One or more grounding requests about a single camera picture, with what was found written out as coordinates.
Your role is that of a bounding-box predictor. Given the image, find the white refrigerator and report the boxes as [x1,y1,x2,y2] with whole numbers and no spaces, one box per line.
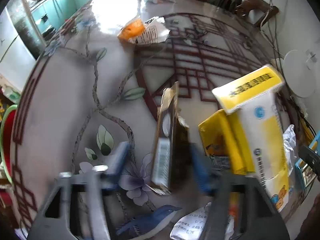
[0,9,35,93]

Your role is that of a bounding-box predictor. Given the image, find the wooden chair by wall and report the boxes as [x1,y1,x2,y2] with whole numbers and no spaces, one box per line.
[234,0,279,29]

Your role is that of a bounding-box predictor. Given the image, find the clear plastic bag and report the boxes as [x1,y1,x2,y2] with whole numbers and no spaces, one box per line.
[283,124,297,177]

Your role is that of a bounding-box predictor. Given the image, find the orange snack wrapper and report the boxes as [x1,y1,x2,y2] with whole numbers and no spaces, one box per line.
[118,16,170,45]

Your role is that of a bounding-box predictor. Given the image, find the teal kitchen cabinets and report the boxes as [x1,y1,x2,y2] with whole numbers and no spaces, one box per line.
[30,0,89,33]

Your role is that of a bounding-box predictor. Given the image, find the yellow juice carton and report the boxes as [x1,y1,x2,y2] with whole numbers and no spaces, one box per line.
[198,109,255,175]

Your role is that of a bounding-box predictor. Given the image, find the floral tablecloth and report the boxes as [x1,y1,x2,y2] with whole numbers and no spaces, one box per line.
[10,0,303,239]

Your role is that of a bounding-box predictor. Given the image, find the green red trash bin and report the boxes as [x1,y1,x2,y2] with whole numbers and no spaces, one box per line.
[1,105,17,184]

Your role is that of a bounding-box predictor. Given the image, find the white paper ball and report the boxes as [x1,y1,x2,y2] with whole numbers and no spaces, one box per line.
[169,202,235,240]

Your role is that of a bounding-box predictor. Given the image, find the yellow white medicine box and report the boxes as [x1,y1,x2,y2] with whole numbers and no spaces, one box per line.
[212,64,289,211]

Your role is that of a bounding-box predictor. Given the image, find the dark brown gold box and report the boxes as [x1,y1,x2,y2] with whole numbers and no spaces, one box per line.
[149,82,191,196]

